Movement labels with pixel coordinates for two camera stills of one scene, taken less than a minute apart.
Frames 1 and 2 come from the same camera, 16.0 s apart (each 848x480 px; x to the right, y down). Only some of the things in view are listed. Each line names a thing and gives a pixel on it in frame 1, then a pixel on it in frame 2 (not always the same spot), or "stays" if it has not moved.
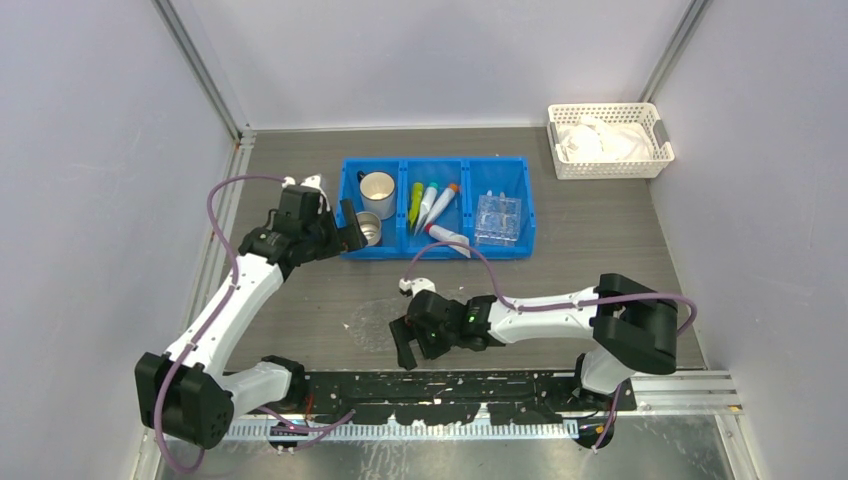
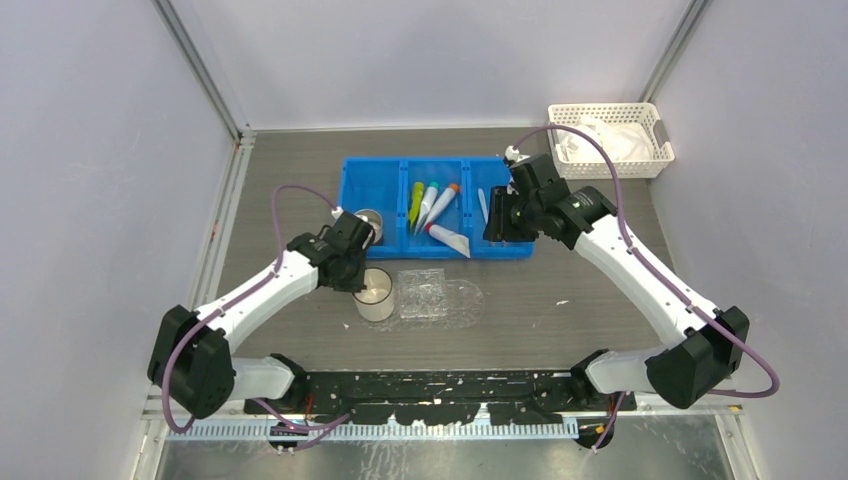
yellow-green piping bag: x=417 y=197 stays
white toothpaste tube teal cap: x=428 y=201 stays
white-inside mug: x=378 y=193 to x=376 y=301
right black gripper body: x=434 y=344 to x=525 y=211
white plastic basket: x=609 y=140 stays
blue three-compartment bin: x=405 y=204 stays
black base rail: x=543 y=397 stays
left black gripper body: x=324 y=237 to x=353 y=277
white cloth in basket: x=590 y=139 stays
